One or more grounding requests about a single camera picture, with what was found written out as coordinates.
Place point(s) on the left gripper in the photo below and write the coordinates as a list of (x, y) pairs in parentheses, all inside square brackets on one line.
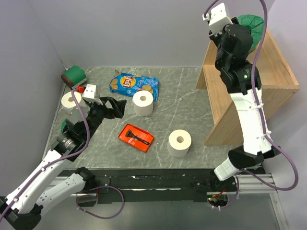
[(118, 106)]

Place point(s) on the green roll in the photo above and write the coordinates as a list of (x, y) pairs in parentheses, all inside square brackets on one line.
[(255, 24), (74, 77), (64, 126)]

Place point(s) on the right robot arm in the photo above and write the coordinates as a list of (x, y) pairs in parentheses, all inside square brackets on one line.
[(233, 46)]

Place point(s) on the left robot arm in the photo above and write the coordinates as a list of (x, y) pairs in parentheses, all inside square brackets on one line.
[(24, 207)]

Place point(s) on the blue Lays chips bag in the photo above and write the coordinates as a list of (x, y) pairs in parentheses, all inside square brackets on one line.
[(128, 84)]

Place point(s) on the white paper towel roll centre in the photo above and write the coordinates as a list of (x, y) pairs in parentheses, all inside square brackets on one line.
[(143, 103)]

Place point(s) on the white paper towel roll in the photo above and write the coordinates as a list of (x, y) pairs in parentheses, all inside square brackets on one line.
[(68, 102), (143, 103), (179, 142)]

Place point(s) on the black razor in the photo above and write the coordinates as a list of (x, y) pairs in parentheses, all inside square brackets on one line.
[(131, 135)]

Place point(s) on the orange razor box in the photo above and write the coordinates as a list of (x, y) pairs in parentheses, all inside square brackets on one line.
[(133, 142)]

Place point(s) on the white paper towel roll left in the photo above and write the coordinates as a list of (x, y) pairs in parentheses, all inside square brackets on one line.
[(68, 102)]

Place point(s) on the white paper towel roll near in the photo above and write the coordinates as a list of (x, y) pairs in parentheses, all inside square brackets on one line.
[(179, 142)]

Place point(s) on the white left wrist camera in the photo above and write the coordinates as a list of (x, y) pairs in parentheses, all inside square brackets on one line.
[(91, 92)]

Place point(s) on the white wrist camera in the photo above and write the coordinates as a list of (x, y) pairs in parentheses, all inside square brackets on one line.
[(217, 19), (91, 92)]

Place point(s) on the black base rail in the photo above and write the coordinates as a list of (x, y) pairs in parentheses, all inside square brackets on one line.
[(144, 185)]

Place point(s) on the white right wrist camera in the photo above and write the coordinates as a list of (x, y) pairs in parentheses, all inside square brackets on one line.
[(217, 19)]

